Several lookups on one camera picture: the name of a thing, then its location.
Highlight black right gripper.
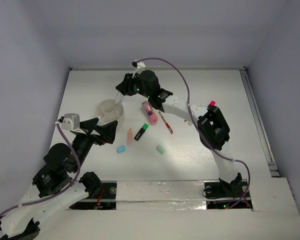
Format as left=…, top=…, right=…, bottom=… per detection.
left=115, top=71, right=151, bottom=99

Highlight pink crayon bottle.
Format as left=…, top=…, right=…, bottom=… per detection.
left=141, top=101, right=158, bottom=125

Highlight black green highlighter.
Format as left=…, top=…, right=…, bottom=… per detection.
left=134, top=123, right=149, bottom=141

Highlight blue capped glue bottle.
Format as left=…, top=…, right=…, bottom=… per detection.
left=114, top=91, right=124, bottom=106

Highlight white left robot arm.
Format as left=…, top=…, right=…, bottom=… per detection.
left=0, top=113, right=118, bottom=240

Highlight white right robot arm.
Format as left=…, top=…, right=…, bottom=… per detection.
left=115, top=70, right=242, bottom=199

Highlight white round pen holder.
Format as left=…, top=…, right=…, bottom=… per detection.
left=95, top=99, right=125, bottom=128

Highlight blue eraser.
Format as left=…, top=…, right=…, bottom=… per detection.
left=116, top=145, right=126, bottom=154

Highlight pink pencil-shaped highlighter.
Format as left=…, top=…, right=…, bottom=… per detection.
left=126, top=128, right=133, bottom=146

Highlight red gel pen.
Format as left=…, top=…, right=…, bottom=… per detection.
left=158, top=111, right=174, bottom=134

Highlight green eraser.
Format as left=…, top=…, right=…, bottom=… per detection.
left=156, top=145, right=165, bottom=154

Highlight foil covered front beam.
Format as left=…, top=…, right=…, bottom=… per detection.
left=115, top=180, right=207, bottom=211

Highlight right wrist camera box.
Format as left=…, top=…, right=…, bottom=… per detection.
left=132, top=60, right=146, bottom=79

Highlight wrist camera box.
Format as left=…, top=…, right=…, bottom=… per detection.
left=55, top=113, right=86, bottom=134
left=132, top=60, right=146, bottom=79

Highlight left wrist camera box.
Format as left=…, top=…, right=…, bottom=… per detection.
left=55, top=113, right=86, bottom=134

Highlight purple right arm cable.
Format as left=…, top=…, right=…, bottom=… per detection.
left=136, top=57, right=252, bottom=210

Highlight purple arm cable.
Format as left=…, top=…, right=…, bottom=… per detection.
left=0, top=123, right=82, bottom=238
left=136, top=57, right=252, bottom=210

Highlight aluminium side rail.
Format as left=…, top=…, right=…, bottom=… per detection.
left=239, top=70, right=281, bottom=178

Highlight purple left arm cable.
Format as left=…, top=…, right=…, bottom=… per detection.
left=0, top=123, right=82, bottom=238

